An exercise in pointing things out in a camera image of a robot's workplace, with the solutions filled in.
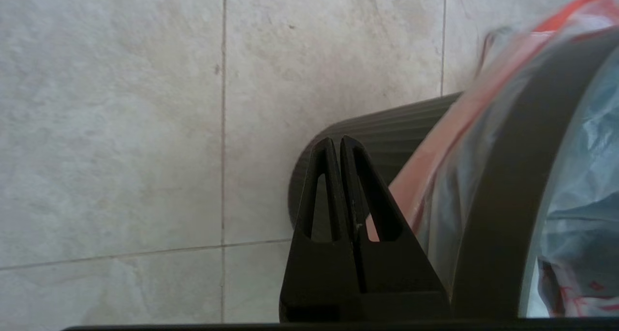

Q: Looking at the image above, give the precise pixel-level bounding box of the grey bin rim ring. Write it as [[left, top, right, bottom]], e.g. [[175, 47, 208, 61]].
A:
[[451, 29, 619, 319]]

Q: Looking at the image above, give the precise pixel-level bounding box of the white trash bag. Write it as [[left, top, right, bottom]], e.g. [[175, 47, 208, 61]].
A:
[[367, 0, 619, 318]]

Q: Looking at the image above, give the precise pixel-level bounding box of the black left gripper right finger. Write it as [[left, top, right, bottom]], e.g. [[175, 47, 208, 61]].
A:
[[340, 135, 451, 321]]

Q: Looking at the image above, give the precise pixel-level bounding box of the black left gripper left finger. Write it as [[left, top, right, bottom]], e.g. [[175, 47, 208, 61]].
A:
[[280, 136, 359, 322]]

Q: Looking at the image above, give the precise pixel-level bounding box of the black round trash bin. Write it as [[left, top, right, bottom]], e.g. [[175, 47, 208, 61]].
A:
[[288, 92, 462, 231]]

